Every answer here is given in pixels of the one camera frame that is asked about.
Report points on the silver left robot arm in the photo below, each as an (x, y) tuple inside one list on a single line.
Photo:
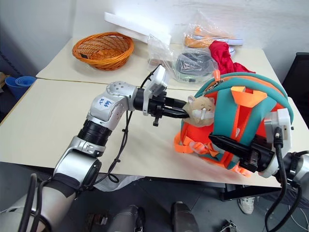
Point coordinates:
[(72, 157)]

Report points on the white foam block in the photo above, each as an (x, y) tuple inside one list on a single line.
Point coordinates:
[(135, 24)]

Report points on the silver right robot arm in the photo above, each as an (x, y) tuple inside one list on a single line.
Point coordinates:
[(301, 166)]

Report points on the orange wicker basket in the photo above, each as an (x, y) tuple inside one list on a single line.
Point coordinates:
[(116, 60)]

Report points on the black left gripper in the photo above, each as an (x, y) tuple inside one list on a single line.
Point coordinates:
[(155, 107)]

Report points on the black chair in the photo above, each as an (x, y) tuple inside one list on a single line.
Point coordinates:
[(299, 77)]

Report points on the white plastic sheet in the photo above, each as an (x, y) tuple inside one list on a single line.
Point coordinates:
[(120, 180)]

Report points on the dark grey rounded shape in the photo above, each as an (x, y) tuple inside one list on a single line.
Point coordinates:
[(183, 217), (128, 218)]

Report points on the tan plush cat charm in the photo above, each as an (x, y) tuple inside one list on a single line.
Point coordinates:
[(200, 106)]

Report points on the stack of blue cups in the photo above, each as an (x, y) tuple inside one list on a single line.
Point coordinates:
[(19, 83)]

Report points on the black table frame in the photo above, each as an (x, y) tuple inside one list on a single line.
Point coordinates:
[(241, 191)]

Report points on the clear bag with orange item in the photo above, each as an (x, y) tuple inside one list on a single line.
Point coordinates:
[(200, 41)]

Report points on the clear bag with grey item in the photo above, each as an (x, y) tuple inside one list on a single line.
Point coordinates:
[(193, 62)]

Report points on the orange and teal backpack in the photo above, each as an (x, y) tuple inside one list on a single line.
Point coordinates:
[(227, 108)]

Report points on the white sneaker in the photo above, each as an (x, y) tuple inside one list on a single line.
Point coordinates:
[(246, 205)]

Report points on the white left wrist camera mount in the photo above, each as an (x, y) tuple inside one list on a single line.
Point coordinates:
[(158, 79)]

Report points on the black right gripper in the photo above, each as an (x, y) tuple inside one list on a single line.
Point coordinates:
[(259, 154)]

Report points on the red cloth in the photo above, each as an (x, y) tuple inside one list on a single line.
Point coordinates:
[(220, 55)]

